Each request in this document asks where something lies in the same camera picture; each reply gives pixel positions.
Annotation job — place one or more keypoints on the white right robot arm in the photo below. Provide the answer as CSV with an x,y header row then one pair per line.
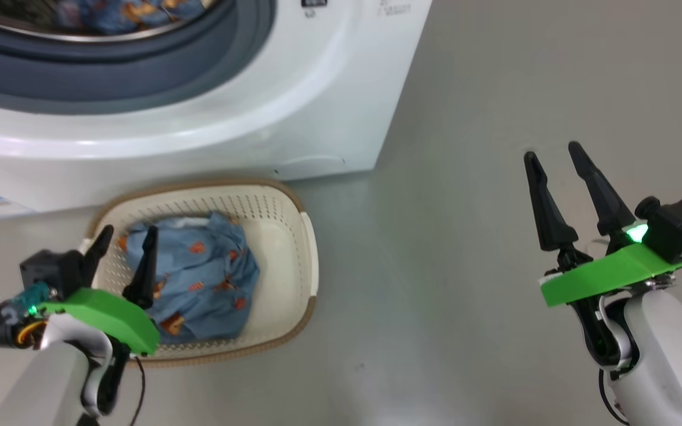
x,y
672,355

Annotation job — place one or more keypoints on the blue garment with orange prints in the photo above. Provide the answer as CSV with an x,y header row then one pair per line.
x,y
205,278

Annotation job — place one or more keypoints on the black door lock latch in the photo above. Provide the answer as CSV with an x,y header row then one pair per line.
x,y
314,3

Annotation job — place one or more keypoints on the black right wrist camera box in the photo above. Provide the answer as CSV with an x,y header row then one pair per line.
x,y
681,228

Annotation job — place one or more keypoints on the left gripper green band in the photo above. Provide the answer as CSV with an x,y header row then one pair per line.
x,y
110,313

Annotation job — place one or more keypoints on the white front-load washing machine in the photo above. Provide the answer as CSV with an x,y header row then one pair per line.
x,y
317,89

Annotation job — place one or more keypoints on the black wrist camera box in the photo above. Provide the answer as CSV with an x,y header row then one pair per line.
x,y
51,272
681,228

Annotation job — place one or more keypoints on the blue garment with cream patch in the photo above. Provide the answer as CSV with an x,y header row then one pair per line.
x,y
110,12

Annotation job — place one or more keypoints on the cream perforated basket brown rim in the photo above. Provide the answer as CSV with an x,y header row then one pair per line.
x,y
282,266

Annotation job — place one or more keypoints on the grey rubber door seal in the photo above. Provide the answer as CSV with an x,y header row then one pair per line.
x,y
140,71

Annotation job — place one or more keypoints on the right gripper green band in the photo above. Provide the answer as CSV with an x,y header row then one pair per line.
x,y
607,275

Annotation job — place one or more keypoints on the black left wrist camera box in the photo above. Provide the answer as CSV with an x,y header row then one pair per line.
x,y
51,272

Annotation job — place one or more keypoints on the round white filter cover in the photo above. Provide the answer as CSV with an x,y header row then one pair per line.
x,y
311,165

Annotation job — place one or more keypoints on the steel washer drum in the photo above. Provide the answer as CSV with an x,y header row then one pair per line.
x,y
21,23

